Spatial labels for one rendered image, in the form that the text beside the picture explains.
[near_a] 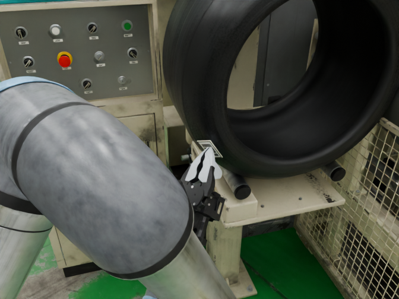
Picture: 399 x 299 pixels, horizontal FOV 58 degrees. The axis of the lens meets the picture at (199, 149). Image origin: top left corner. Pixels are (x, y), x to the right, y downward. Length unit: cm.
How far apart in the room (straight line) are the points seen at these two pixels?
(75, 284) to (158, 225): 164
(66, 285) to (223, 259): 78
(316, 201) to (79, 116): 86
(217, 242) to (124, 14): 97
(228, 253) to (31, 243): 129
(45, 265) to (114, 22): 129
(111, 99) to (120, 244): 116
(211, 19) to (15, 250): 52
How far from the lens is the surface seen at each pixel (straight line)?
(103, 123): 34
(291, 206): 107
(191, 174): 81
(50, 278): 203
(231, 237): 160
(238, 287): 185
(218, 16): 73
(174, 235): 35
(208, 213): 78
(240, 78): 120
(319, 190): 115
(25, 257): 46
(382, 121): 118
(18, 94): 42
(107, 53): 140
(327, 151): 97
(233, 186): 94
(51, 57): 141
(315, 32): 142
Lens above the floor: 148
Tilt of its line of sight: 32 degrees down
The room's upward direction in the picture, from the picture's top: straight up
